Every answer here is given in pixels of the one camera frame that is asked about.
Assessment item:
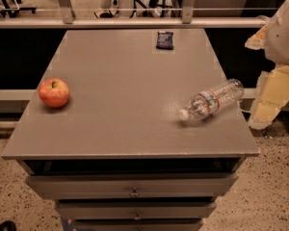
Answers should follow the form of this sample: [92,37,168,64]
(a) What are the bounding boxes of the bottom grey drawer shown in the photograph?
[74,219,203,231]

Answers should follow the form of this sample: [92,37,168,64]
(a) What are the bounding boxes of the middle grey drawer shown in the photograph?
[56,201,216,220]

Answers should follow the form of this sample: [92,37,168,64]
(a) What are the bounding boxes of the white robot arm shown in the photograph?
[245,0,289,130]

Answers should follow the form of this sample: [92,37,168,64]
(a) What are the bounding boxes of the clear plastic water bottle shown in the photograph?
[179,79,245,121]

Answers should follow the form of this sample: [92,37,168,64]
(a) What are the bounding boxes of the grey drawer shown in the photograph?
[74,219,203,231]
[26,173,238,200]
[56,201,216,220]

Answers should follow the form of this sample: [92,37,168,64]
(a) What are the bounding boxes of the red yellow apple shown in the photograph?
[38,78,70,108]

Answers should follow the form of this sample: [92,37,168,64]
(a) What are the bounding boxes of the grey drawer cabinet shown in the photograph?
[1,28,261,231]

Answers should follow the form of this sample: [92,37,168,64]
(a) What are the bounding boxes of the grey metal railing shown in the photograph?
[0,0,269,29]

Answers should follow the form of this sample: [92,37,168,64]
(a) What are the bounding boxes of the top grey drawer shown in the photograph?
[26,173,238,200]

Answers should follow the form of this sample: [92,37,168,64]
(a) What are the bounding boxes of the black shoe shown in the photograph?
[0,220,16,231]

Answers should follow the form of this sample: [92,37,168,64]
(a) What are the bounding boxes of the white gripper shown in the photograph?
[245,5,289,130]

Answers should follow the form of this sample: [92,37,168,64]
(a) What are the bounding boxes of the dark blue rxbar wrapper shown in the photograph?
[156,31,173,50]

